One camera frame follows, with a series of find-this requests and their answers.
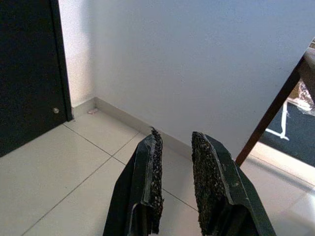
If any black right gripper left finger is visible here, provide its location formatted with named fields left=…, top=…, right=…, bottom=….
left=103, top=126, right=165, bottom=236

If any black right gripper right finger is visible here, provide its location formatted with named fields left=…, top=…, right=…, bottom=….
left=191, top=131, right=276, bottom=236

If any dark mat with white lines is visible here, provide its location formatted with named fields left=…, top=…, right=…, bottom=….
left=260, top=102, right=315, bottom=168

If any brown wooden table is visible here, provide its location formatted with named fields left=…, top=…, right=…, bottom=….
left=235, top=36, right=315, bottom=167

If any clear plastic wrap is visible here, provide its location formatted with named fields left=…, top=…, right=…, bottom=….
left=291, top=78, right=315, bottom=115

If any black door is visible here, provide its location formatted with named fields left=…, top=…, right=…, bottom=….
left=0, top=0, right=74, bottom=158

